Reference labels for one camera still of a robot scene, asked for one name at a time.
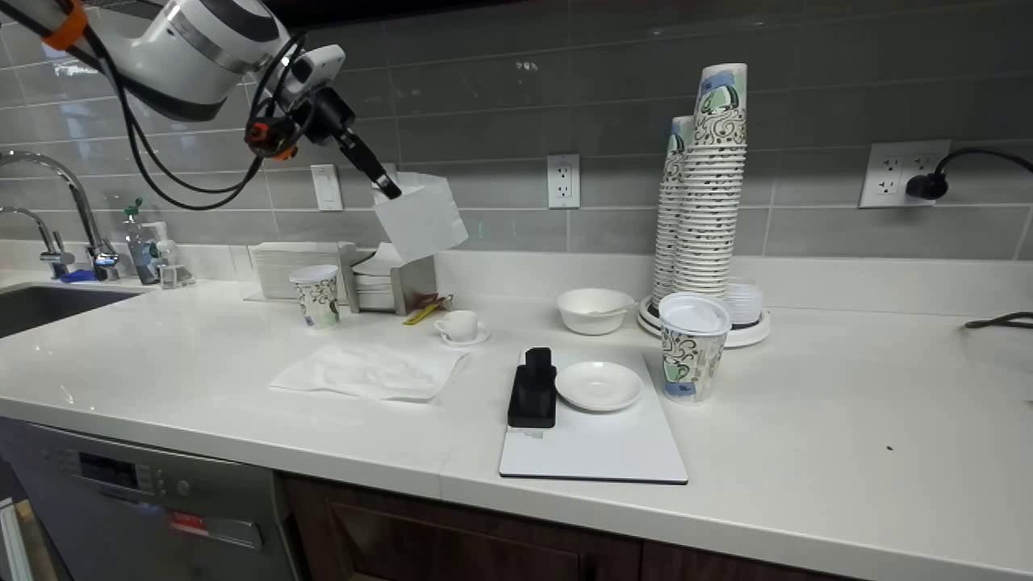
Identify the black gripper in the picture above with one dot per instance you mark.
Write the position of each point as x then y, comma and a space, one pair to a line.
320, 116

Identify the white paper serviette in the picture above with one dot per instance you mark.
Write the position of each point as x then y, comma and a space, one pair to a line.
421, 217

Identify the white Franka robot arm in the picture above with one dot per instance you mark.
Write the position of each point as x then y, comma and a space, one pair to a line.
194, 50

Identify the white napkin stack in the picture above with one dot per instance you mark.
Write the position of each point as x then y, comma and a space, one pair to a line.
374, 261

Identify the grey metal napkin holder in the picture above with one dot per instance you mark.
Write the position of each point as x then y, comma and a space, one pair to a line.
414, 286

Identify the clear acrylic towel dispenser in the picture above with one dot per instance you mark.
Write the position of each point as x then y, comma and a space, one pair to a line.
283, 261

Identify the small patterned paper cup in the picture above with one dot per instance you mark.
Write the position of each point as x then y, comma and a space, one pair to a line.
318, 297

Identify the yellow stir sticks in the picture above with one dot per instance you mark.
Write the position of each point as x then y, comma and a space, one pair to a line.
423, 310

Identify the small white espresso cup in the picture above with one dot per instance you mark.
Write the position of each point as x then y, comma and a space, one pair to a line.
459, 325

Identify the small white cup saucer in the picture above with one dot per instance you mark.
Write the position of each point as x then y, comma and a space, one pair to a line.
440, 338

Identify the small clear bottle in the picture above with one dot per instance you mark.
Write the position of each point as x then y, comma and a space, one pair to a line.
176, 267

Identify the clear soap bottle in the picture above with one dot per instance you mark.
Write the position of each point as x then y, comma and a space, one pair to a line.
138, 246

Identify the white ceramic bowl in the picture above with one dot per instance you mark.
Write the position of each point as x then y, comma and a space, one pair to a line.
594, 310

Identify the black rectangular object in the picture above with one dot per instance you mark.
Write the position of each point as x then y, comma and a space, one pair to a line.
531, 388

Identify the tall chrome faucet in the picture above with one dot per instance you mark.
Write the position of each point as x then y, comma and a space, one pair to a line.
81, 198

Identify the shorter paper cup stack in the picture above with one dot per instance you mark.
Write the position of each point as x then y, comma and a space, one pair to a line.
669, 214

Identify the white saucer plate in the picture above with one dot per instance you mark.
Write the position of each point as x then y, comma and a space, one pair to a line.
598, 385

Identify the small chrome faucet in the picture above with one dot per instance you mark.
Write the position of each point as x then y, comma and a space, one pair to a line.
47, 230

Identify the steel sink basin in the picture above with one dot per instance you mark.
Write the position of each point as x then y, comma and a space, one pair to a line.
52, 306

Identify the tall paper cup stack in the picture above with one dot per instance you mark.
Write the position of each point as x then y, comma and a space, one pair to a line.
715, 180

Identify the white flat board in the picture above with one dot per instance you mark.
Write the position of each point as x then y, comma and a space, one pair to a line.
590, 446

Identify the dark wooden cabinet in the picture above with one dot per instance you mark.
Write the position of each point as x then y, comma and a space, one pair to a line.
484, 543

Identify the grey dishwasher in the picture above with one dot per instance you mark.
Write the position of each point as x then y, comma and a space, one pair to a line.
131, 504

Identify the white plate under cups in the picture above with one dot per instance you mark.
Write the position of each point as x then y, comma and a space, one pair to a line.
753, 332

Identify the white wall switch plate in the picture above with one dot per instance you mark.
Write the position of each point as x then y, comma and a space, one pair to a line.
327, 185

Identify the wide white wall outlet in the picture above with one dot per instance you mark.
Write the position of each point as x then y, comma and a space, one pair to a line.
884, 172

